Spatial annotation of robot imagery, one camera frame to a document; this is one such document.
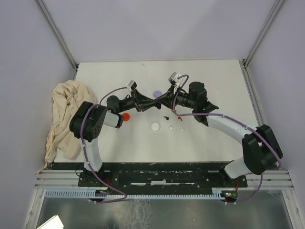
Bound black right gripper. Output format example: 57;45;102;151
156;84;196;110

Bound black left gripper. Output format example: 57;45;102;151
118;88;157;113

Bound purple earbud charging case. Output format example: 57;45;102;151
153;90;162;98

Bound orange earbud charging case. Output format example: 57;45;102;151
122;113;130;122

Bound black earbud charging case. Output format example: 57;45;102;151
156;103;162;110

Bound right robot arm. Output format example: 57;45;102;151
156;82;283;187

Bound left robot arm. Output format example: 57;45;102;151
69;89;161;186

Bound white earbud charging case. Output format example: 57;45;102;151
151;123;161;132

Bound cream crumpled cloth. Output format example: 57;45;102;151
43;80;97;168

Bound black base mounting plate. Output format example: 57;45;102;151
78;172;247;194

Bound white paper sheet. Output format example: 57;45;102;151
37;215;64;229

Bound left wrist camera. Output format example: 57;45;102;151
126;80;137;92

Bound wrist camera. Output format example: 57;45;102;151
126;80;137;92
168;72;182;94

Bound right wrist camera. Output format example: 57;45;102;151
168;72;182;94

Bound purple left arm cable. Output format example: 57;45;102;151
80;87;128;204

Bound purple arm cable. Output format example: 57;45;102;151
171;74;284;204
80;87;128;204

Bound left aluminium corner post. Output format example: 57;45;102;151
35;0;79;72

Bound aluminium corner post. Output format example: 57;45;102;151
35;0;79;72
242;0;289;70

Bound right aluminium corner post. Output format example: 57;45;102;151
242;0;289;70

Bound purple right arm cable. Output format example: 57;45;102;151
171;74;284;204

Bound white slotted cable duct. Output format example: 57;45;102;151
45;188;236;199

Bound aluminium frame rail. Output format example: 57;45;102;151
35;169;292;189

